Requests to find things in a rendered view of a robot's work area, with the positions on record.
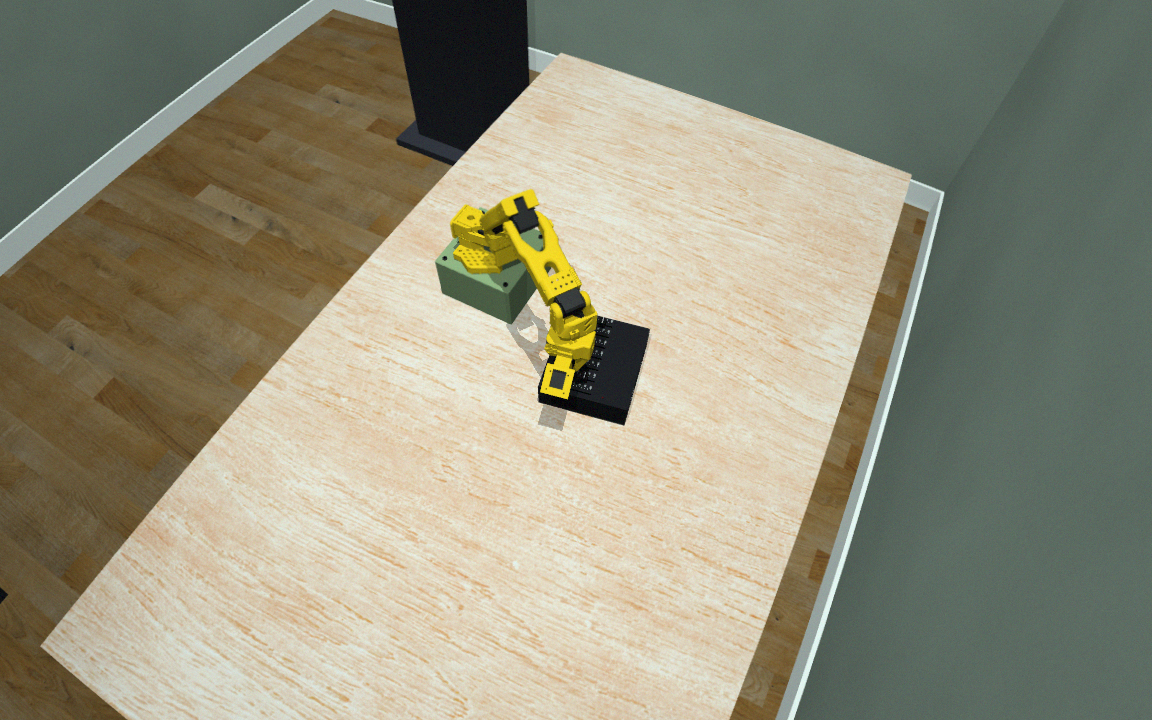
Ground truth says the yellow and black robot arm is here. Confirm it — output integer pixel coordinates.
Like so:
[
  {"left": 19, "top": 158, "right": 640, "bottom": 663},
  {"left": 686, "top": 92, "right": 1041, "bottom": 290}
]
[{"left": 453, "top": 189, "right": 597, "bottom": 339}]

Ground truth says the black lighting desk panel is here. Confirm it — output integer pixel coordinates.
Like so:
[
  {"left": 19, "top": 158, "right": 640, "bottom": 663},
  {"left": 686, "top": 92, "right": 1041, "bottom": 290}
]
[{"left": 538, "top": 316, "right": 650, "bottom": 425}]

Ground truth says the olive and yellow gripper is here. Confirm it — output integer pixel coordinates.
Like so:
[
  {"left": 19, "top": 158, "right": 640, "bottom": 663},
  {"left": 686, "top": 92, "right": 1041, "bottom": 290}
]
[{"left": 540, "top": 326, "right": 596, "bottom": 399}]

